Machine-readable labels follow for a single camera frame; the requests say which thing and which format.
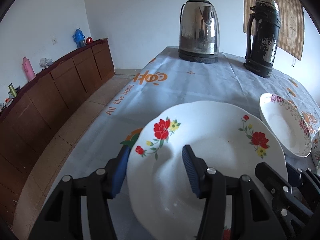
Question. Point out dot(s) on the white bowl pink flowers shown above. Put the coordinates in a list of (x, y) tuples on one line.
[(287, 124)]

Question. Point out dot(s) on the pink thermos bottle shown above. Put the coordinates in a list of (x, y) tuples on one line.
[(26, 65)]

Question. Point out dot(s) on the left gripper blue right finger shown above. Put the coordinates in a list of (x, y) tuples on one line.
[(204, 181)]

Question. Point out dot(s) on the blue thermos bottle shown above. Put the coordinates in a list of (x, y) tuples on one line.
[(79, 38)]

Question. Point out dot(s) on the black thermos flask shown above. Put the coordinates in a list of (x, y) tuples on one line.
[(262, 37)]

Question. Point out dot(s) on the green gold can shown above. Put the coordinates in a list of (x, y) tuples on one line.
[(12, 90)]

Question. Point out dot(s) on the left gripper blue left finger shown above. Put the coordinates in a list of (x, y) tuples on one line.
[(116, 172)]

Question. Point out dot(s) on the small red object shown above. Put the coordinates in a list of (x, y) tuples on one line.
[(89, 40)]

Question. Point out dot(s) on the brown wooden sideboard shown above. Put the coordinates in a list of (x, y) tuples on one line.
[(41, 108)]

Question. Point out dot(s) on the white enamel bowl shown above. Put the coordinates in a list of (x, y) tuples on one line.
[(315, 150)]

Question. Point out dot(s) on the crumpled plastic bag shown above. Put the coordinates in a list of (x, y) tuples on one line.
[(45, 63)]

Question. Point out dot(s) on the stainless steel electric kettle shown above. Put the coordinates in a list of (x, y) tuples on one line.
[(199, 32)]

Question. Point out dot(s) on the white printed tablecloth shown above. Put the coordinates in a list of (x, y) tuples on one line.
[(125, 104)]

